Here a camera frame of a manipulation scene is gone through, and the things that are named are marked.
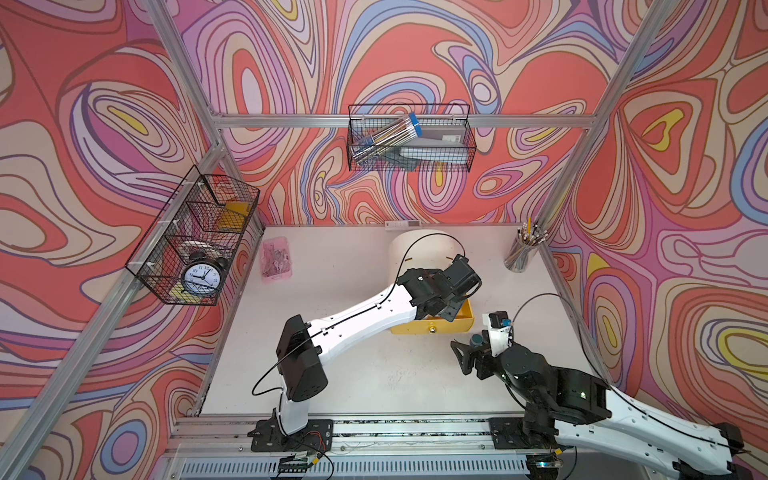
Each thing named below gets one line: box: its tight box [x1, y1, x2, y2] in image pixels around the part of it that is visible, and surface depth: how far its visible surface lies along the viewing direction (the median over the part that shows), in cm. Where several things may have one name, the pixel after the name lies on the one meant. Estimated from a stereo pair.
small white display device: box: [384, 220, 422, 231], surface depth 122 cm
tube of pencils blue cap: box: [350, 112, 423, 166], surface depth 82 cm
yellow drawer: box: [390, 298, 475, 335], surface depth 80 cm
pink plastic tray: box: [261, 236, 293, 282], surface depth 110 cm
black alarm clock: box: [181, 252, 229, 298], surface depth 69 cm
